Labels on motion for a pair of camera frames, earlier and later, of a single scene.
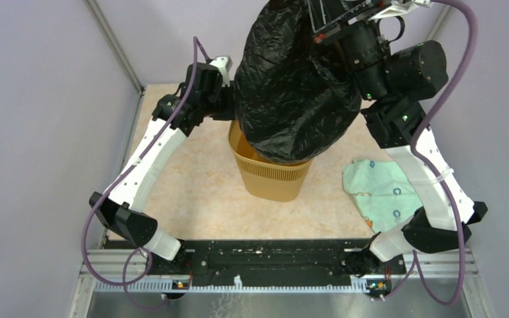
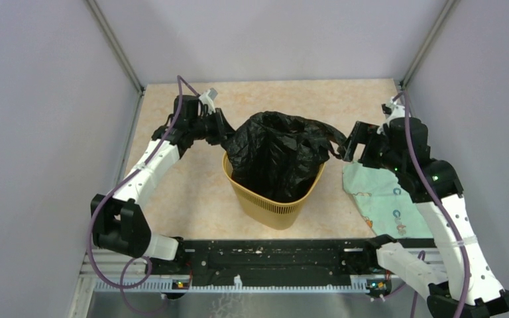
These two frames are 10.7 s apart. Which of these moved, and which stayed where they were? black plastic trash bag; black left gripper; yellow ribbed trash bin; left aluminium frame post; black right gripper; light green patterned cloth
Moved: yellow ribbed trash bin; black right gripper; black left gripper; black plastic trash bag
Stayed: light green patterned cloth; left aluminium frame post
